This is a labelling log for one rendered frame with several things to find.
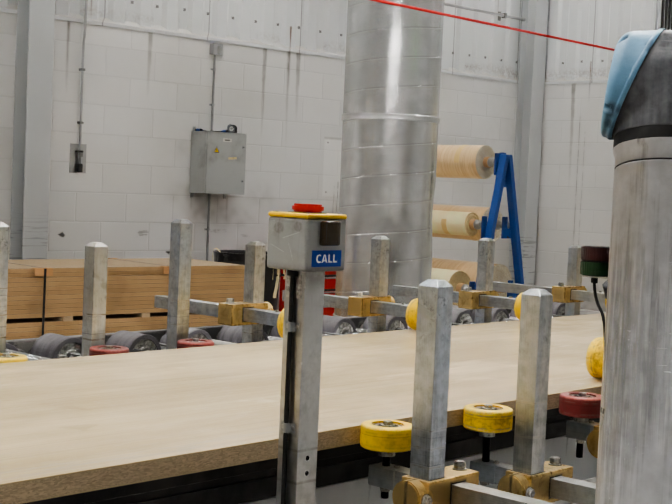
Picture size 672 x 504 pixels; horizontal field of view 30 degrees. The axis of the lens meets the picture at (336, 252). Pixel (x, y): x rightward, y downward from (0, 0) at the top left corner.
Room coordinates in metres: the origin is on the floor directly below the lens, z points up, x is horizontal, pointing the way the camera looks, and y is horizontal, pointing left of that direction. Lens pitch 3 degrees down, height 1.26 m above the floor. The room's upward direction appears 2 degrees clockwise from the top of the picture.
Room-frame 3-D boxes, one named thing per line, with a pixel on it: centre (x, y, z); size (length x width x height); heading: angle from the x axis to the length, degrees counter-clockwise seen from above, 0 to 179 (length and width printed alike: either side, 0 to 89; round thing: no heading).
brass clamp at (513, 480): (1.94, -0.33, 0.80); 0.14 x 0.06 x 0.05; 137
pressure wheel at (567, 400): (2.19, -0.44, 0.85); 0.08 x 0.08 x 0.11
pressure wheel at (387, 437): (1.84, -0.09, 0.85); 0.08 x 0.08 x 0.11
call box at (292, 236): (1.55, 0.04, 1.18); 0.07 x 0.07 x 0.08; 47
